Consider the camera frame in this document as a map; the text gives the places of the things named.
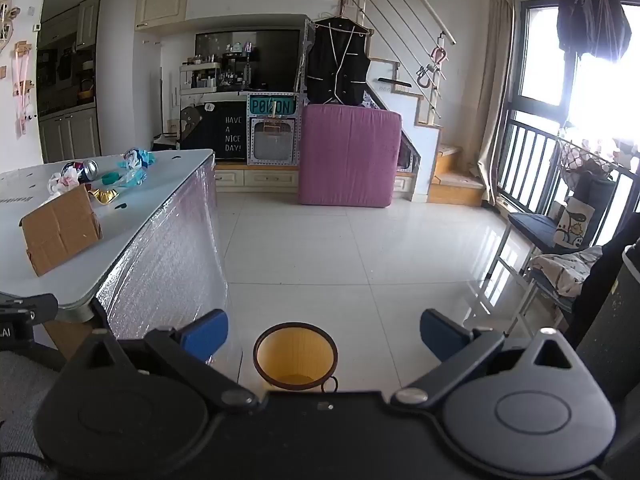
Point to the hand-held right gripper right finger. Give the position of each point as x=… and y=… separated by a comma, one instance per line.
x=442, y=335

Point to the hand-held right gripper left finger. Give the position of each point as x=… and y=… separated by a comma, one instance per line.
x=205, y=334

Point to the brown cardboard box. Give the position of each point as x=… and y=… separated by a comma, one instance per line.
x=60, y=230

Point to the yellow wastebasket with dark rim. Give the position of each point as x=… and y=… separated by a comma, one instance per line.
x=295, y=355

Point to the gold foil wrapper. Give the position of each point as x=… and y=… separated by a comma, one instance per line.
x=102, y=196

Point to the crushed soda can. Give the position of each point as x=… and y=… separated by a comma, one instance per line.
x=87, y=169

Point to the teal white plastic wrapper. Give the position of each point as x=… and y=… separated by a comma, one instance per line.
x=140, y=157

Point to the white table with foil wrap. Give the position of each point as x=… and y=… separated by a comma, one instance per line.
x=165, y=270

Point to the grey cloth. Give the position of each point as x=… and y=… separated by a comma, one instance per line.
x=20, y=400

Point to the white patterned cloth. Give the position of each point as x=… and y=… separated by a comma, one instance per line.
x=565, y=265

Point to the blue cushioned chair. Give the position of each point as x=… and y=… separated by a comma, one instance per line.
x=535, y=227

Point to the white wooden staircase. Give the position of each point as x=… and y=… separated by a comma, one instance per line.
x=455, y=185

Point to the green bottle cap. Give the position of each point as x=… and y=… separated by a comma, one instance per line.
x=111, y=178

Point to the low cream drawer cabinet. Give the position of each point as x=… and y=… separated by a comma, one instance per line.
x=255, y=178

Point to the dark speckled cloth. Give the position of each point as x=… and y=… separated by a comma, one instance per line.
x=610, y=340

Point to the cartoon print bag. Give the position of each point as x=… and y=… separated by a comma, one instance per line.
x=575, y=225

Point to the cream kitchen cabinet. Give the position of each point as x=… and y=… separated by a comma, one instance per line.
x=70, y=135

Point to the black chalkboard sign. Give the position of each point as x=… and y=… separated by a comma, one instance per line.
x=232, y=135

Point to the pink folded mattress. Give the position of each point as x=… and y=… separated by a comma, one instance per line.
x=350, y=155

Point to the black balcony railing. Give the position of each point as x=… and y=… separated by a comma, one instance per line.
x=534, y=124

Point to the beige curtain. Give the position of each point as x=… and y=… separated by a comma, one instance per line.
x=497, y=85

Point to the white shelf rack with bottles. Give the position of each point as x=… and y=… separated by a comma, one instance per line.
x=200, y=67

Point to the black vest with white trim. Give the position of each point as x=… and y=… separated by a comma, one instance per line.
x=332, y=65

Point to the black framed window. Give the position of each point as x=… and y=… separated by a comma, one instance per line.
x=524, y=50

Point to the white stair railing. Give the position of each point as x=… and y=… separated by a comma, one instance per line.
x=450, y=35

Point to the black hanging jacket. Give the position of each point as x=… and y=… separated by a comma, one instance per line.
x=590, y=15

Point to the pink wall hanging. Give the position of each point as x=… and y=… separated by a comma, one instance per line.
x=21, y=85

